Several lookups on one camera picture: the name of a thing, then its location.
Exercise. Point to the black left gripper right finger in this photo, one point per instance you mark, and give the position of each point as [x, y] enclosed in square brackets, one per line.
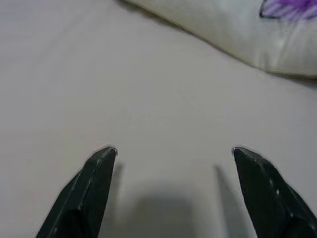
[267, 198]

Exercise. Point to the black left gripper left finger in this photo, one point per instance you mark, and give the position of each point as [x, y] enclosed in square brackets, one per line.
[81, 198]

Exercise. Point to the beige sheet mattress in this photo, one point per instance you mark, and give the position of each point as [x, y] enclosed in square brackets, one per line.
[123, 86]

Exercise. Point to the cream cartoon print comforter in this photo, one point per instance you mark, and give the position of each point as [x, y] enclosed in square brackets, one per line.
[223, 29]

